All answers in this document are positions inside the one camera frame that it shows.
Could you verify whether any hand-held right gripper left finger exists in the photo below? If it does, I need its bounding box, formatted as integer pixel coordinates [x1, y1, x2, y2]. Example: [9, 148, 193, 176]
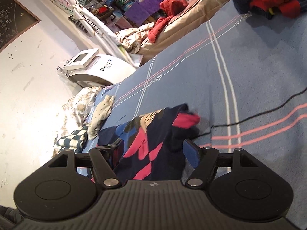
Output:
[48, 138, 125, 189]

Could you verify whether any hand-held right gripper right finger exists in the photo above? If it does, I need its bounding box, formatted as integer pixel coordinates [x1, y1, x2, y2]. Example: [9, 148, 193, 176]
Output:
[183, 139, 260, 189]

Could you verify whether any navy printed small garment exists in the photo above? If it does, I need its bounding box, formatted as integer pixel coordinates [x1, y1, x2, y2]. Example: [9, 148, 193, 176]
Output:
[96, 104, 201, 182]

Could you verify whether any blue white checkered cloth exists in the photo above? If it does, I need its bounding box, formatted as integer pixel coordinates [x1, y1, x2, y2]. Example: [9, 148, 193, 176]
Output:
[56, 125, 88, 153]

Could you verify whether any cream polka-dot cloth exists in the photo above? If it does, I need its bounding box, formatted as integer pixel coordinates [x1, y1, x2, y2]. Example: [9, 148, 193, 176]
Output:
[87, 95, 116, 140]

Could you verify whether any beige floral cloth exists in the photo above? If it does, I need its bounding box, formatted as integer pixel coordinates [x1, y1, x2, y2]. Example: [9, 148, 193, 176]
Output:
[62, 86, 103, 126]

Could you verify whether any white machine with screen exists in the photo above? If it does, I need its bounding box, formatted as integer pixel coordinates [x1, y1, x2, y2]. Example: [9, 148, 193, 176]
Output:
[57, 48, 137, 87]

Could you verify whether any cream crumpled quilt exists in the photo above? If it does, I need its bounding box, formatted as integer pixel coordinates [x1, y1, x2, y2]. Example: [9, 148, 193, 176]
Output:
[115, 22, 156, 54]

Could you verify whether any white striped hanging cloth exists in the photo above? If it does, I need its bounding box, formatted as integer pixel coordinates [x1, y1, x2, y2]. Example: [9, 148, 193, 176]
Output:
[24, 0, 136, 66]

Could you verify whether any red crumpled garment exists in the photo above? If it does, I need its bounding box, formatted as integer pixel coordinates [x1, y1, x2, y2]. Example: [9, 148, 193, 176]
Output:
[147, 0, 189, 44]

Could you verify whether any purple cloth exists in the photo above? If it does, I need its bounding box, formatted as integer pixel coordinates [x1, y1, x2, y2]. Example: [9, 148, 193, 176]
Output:
[125, 0, 183, 27]

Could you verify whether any cluttered shelf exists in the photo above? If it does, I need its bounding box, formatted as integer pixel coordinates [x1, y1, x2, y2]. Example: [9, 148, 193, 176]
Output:
[92, 0, 136, 21]

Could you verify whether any navy knit garment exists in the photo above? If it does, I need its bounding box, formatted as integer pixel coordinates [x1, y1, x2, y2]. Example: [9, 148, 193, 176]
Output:
[228, 0, 274, 20]

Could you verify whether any framed chalkboard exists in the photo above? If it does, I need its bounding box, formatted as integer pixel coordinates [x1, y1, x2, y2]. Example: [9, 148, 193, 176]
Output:
[0, 0, 42, 53]

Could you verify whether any black cable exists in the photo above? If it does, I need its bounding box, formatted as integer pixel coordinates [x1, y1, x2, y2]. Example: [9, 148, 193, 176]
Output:
[199, 86, 307, 137]

